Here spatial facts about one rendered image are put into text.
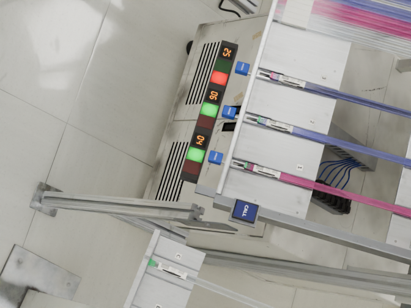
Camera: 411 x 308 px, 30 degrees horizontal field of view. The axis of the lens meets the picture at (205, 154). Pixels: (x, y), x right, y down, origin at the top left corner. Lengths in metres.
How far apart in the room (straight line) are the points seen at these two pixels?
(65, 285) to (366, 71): 1.08
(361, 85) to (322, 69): 0.48
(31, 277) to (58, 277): 0.09
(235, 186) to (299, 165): 0.15
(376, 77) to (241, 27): 0.43
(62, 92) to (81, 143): 0.16
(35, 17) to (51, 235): 0.63
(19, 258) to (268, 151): 0.84
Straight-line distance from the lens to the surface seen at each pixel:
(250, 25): 2.36
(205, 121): 1.73
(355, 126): 2.22
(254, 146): 1.71
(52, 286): 2.29
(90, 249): 2.35
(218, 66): 1.78
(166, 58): 2.53
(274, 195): 1.69
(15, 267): 2.21
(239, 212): 1.63
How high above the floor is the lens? 1.92
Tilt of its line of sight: 47 degrees down
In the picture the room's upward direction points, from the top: 91 degrees clockwise
